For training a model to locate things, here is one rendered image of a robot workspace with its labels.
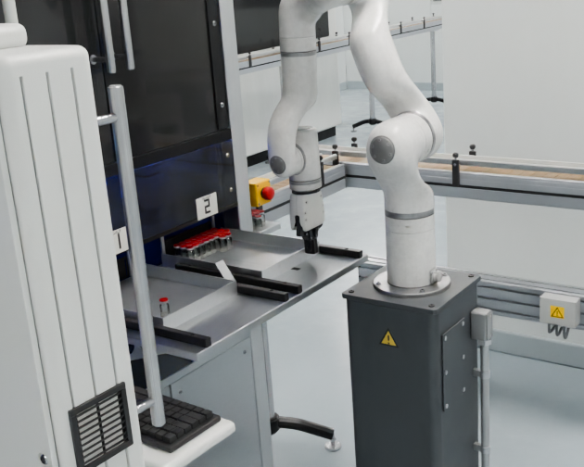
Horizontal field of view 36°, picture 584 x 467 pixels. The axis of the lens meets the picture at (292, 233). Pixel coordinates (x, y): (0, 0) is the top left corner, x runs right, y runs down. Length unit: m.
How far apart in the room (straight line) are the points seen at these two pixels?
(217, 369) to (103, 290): 1.19
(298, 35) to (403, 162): 0.42
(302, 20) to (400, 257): 0.61
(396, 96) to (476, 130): 1.54
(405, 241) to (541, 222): 1.56
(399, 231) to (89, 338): 0.93
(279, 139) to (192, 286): 0.43
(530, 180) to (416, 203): 0.88
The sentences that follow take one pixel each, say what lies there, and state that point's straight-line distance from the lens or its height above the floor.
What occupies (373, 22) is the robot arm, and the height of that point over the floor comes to 1.50.
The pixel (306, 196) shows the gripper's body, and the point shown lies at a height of 1.07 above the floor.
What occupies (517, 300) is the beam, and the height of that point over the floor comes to 0.50.
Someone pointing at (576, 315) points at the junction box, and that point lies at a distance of 2.98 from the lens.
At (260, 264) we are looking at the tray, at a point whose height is 0.88.
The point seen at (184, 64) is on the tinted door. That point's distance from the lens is 2.36.
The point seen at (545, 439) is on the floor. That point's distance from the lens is 3.27.
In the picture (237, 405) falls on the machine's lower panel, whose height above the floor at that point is 0.39.
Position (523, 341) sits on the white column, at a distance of 3.82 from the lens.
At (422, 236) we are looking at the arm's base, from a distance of 2.12.
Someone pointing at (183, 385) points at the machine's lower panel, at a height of 0.55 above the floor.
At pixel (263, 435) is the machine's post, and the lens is 2.85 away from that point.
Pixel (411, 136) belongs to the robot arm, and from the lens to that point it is 2.02.
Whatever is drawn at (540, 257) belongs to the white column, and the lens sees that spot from 3.67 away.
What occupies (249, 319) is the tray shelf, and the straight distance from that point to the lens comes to 2.01.
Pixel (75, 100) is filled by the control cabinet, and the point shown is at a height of 1.47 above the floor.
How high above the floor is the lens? 1.65
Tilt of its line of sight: 17 degrees down
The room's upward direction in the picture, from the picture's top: 4 degrees counter-clockwise
